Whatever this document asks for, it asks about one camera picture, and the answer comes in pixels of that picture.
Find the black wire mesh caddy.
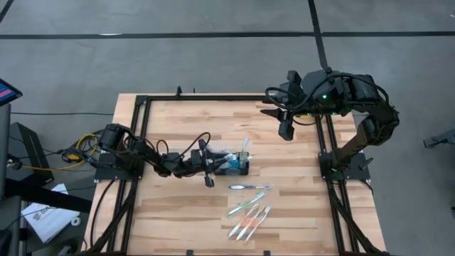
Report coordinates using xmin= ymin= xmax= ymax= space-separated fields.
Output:
xmin=212 ymin=151 xmax=250 ymax=176

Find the yellow cable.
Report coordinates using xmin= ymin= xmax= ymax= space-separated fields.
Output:
xmin=10 ymin=133 xmax=104 ymax=172

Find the thin black floor cable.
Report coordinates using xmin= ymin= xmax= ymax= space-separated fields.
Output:
xmin=10 ymin=111 xmax=114 ymax=117

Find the black equipment stand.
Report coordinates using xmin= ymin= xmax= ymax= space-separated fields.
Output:
xmin=0 ymin=102 xmax=94 ymax=215

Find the blue-lit monitor screen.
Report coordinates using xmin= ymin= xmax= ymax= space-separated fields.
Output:
xmin=0 ymin=78 xmax=23 ymax=107

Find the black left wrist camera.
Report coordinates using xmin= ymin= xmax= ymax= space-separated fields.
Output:
xmin=190 ymin=148 xmax=204 ymax=165

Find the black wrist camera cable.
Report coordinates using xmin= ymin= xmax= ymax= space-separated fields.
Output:
xmin=156 ymin=132 xmax=213 ymax=161
xmin=264 ymin=69 xmax=342 ymax=111

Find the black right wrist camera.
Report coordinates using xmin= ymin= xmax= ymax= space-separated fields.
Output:
xmin=286 ymin=70 xmax=303 ymax=86

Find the grey stand foot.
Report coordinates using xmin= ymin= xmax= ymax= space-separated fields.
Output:
xmin=422 ymin=127 xmax=455 ymax=149

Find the orange toothbrush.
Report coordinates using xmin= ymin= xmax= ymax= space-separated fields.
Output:
xmin=235 ymin=205 xmax=267 ymax=242
xmin=244 ymin=206 xmax=272 ymax=244
xmin=227 ymin=203 xmax=259 ymax=239

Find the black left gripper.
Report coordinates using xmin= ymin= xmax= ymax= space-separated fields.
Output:
xmin=184 ymin=138 xmax=231 ymax=188

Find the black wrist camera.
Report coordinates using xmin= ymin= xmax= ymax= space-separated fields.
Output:
xmin=190 ymin=148 xmax=204 ymax=165
xmin=286 ymin=70 xmax=303 ymax=86

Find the thick black cable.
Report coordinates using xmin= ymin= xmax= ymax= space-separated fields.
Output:
xmin=88 ymin=178 xmax=118 ymax=252

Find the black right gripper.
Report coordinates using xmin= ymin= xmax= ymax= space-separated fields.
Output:
xmin=260 ymin=81 xmax=310 ymax=142

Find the black aluminium extrusion frame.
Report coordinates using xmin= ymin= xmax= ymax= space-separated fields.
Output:
xmin=83 ymin=85 xmax=392 ymax=256

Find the white paper booklet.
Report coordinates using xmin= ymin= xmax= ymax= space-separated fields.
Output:
xmin=20 ymin=183 xmax=81 ymax=245

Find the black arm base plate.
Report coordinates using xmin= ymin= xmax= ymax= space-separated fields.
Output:
xmin=318 ymin=151 xmax=372 ymax=181
xmin=94 ymin=152 xmax=146 ymax=181

